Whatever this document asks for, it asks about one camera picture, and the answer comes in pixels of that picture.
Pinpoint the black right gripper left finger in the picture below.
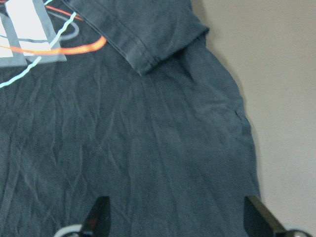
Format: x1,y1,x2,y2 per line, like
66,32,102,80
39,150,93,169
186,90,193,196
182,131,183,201
80,196,111,237

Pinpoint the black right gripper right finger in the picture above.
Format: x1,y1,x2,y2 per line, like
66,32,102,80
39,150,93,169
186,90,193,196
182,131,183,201
243,196,290,237

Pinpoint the black printed t-shirt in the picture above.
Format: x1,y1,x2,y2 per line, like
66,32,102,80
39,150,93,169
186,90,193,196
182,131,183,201
0,0,259,237

